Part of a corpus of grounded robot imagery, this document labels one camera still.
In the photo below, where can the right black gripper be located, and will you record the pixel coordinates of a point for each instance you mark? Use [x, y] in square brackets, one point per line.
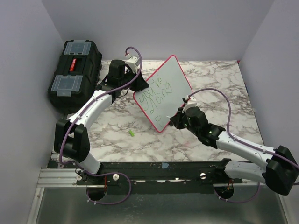
[176, 119]

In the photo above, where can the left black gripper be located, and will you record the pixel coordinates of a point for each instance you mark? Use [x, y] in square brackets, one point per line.
[140, 84]

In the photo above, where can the pink-framed whiteboard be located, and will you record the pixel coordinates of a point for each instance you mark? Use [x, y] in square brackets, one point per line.
[168, 85]

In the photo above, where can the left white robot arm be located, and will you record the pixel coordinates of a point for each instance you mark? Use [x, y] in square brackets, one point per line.
[71, 135]

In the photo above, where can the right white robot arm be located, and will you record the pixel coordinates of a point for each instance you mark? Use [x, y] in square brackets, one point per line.
[274, 167]

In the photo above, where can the blue tape piece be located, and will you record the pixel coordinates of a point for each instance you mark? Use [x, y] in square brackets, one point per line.
[165, 165]

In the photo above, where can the black plastic toolbox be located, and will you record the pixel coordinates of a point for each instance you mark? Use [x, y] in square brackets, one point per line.
[76, 76]

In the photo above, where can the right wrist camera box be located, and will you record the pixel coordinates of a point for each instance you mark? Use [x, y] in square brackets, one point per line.
[191, 102]

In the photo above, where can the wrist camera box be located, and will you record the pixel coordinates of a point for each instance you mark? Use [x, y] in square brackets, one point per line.
[134, 63]
[191, 102]

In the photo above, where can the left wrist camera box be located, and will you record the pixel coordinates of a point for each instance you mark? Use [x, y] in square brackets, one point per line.
[134, 63]

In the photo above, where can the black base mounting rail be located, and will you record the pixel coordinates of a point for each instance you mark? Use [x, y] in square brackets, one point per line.
[121, 178]

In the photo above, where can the aluminium extrusion frame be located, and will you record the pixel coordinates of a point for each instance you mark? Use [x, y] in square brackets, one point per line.
[54, 176]

